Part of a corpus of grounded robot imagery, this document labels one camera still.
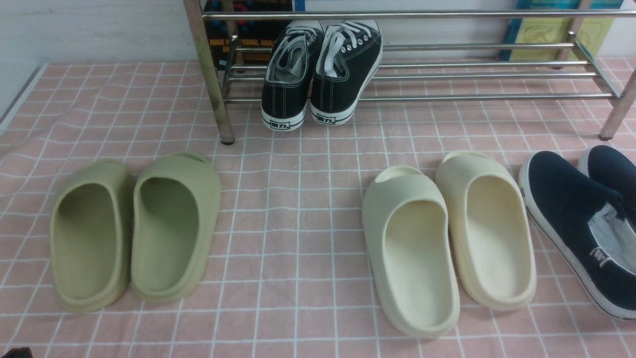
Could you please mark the left navy slip-on shoe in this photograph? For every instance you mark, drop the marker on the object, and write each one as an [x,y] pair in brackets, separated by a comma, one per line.
[587,223]

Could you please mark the navy slip-on shoe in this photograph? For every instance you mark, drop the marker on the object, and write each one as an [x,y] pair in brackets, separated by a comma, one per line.
[587,223]
[613,169]

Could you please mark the black image processing book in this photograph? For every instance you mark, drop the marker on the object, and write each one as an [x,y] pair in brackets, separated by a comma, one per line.
[251,33]

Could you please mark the right cream foam slipper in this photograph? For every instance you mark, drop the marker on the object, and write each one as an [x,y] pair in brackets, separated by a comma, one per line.
[489,230]

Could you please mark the left cream foam slipper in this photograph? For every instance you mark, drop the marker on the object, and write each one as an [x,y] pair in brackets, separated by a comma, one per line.
[405,226]

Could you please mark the black canvas sneaker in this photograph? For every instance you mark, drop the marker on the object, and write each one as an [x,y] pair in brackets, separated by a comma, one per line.
[289,74]
[350,56]

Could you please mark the steel shoe rack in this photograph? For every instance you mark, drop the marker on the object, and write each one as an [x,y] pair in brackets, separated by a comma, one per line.
[573,61]

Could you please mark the left green foam slipper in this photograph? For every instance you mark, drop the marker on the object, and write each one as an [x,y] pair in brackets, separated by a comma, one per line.
[91,236]

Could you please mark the green foam slipper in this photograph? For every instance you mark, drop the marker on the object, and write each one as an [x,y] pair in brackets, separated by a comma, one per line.
[176,205]
[91,236]

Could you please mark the right navy slip-on shoe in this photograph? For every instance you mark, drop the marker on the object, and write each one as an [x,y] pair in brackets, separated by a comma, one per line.
[613,169]

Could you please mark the cream foam slipper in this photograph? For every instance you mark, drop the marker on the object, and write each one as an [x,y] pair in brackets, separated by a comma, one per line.
[489,230]
[405,226]

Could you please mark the right green foam slipper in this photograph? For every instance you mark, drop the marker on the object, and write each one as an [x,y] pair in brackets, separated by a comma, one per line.
[176,205]

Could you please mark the teal and yellow book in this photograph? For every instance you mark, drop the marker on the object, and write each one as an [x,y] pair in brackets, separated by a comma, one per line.
[592,32]

